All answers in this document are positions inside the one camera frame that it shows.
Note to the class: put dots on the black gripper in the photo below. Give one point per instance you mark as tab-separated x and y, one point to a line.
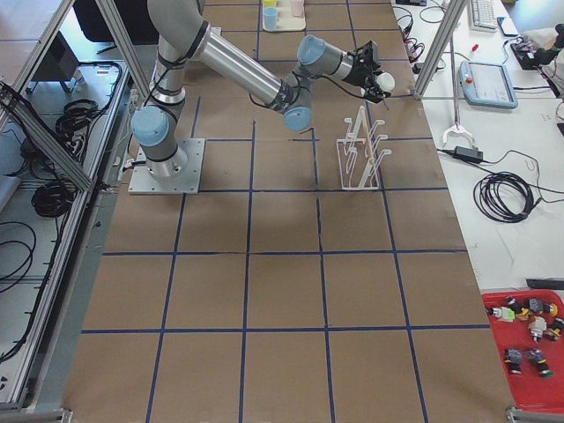
358	76

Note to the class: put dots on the white ikea cup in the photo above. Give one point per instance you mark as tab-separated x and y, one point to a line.
386	82

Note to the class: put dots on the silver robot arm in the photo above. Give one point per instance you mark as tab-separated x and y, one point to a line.
187	44

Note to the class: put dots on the reacher grabber tool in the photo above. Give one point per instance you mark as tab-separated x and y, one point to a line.
456	129

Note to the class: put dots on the black power adapter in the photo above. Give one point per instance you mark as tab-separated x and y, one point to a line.
469	155

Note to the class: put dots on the beige serving tray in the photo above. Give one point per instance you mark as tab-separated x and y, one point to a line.
291	16

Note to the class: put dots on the teach pendant tablet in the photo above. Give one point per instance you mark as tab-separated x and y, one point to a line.
487	84

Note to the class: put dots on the white keyboard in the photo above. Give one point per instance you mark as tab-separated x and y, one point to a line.
481	15

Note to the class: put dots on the red plastic tray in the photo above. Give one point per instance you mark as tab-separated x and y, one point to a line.
528	330

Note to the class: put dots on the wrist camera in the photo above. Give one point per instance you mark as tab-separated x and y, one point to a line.
367	55

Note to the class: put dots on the white wire cup rack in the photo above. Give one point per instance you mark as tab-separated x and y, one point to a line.
359	156

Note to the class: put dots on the aluminium frame post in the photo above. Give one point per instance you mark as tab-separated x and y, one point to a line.
443	35

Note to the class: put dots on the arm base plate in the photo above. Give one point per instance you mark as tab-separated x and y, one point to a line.
180	174

